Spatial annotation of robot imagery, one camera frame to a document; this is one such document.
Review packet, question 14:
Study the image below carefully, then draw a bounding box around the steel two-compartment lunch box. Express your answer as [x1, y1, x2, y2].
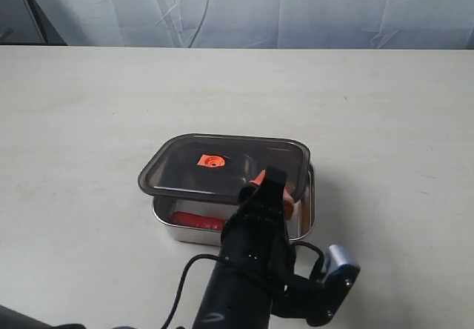
[152, 165, 316, 247]

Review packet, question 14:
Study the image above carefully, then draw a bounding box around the red toy sausage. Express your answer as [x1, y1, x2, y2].
[170, 212, 225, 231]

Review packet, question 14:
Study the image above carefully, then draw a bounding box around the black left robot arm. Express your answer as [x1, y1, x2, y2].
[163, 167, 290, 328]

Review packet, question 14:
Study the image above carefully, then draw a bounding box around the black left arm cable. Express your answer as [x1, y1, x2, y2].
[161, 242, 323, 329]

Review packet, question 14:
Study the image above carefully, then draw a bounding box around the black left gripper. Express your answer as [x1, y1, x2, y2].
[221, 167, 296, 270]

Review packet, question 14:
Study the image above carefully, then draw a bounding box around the white wrinkled backdrop curtain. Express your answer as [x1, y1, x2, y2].
[0, 0, 474, 50]

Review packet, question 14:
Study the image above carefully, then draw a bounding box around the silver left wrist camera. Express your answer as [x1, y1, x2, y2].
[284, 244, 361, 327]

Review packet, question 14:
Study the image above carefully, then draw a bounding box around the dark transparent lunch box lid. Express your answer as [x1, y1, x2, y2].
[138, 133, 310, 205]

